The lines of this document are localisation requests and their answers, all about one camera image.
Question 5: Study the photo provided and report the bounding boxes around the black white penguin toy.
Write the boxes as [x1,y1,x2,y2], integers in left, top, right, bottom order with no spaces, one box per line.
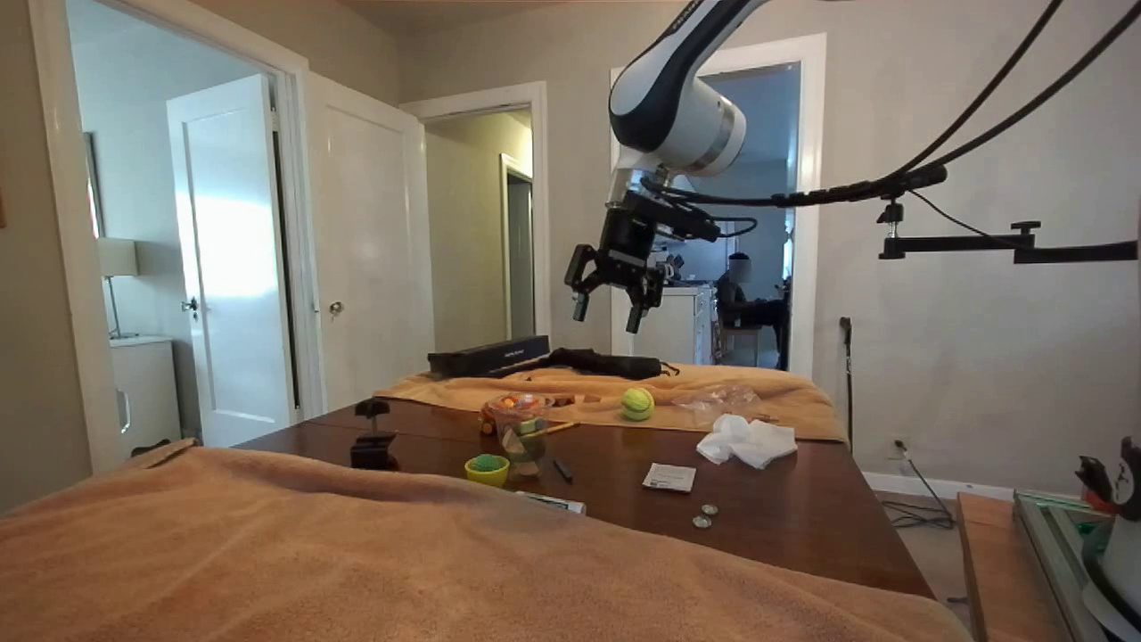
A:
[1075,434,1141,599]

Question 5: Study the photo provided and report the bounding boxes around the white cabinet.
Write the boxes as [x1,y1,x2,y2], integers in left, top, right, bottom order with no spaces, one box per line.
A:
[106,331,190,460]

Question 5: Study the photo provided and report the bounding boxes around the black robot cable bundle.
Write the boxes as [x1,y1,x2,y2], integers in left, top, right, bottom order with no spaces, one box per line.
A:
[661,0,1141,212]

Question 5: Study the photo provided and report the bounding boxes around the wall power cord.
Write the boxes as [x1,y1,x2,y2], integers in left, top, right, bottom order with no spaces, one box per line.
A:
[888,434,963,529]

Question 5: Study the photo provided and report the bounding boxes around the white square card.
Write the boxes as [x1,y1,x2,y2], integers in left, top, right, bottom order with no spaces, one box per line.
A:
[639,460,699,497]

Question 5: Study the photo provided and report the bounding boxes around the pink toy bowl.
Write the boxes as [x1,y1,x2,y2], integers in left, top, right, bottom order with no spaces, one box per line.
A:
[477,390,552,438]

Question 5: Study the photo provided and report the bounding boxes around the orange towel under black bar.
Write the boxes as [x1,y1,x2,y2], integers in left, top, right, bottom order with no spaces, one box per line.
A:
[385,359,849,447]

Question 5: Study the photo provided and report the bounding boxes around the green framed tray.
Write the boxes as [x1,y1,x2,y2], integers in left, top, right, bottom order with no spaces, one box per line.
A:
[1012,488,1141,642]

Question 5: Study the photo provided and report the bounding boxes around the black cloth bundle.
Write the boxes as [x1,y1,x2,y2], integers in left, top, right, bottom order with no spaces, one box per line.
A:
[522,347,685,385]

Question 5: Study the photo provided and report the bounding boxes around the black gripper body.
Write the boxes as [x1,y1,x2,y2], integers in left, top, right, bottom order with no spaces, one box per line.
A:
[589,186,719,290]

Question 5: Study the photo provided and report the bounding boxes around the black stereo camera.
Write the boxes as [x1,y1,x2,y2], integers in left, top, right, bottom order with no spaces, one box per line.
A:
[871,159,953,204]

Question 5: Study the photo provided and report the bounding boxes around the small green round cup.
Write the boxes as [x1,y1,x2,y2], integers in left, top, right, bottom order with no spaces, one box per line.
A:
[461,449,516,488]

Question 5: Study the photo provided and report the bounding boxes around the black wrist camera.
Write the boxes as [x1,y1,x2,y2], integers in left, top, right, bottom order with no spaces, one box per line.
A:
[672,199,729,247]

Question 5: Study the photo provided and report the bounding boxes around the white panel door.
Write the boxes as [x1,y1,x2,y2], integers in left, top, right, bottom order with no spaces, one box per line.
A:
[164,71,302,451]

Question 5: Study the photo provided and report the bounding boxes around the long black sensor bar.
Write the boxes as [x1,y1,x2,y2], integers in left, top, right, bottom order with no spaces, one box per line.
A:
[423,331,552,382]

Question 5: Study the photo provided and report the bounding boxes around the green capped white marker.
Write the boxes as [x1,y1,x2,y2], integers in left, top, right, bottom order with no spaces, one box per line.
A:
[516,488,592,520]

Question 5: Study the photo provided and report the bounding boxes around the white closet door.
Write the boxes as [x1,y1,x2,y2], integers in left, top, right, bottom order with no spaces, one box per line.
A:
[300,66,439,418]

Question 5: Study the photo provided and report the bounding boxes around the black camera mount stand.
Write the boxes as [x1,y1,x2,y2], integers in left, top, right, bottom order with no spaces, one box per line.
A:
[347,394,404,473]

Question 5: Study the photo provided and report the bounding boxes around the person in dark clothes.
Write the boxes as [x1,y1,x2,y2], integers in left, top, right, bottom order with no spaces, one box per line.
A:
[710,248,779,359]

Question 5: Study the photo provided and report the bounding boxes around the green tennis ball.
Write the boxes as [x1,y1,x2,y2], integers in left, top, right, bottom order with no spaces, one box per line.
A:
[617,385,661,428]

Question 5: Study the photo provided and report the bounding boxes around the small multicolour toy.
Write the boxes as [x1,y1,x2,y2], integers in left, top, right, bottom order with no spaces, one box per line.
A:
[497,419,552,480]

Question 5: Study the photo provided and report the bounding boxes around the crumpled white tissue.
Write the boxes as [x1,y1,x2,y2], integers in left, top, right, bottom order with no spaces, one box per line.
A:
[693,409,801,472]

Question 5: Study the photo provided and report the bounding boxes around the thin grey pole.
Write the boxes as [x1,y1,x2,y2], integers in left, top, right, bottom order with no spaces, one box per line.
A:
[837,315,861,449]

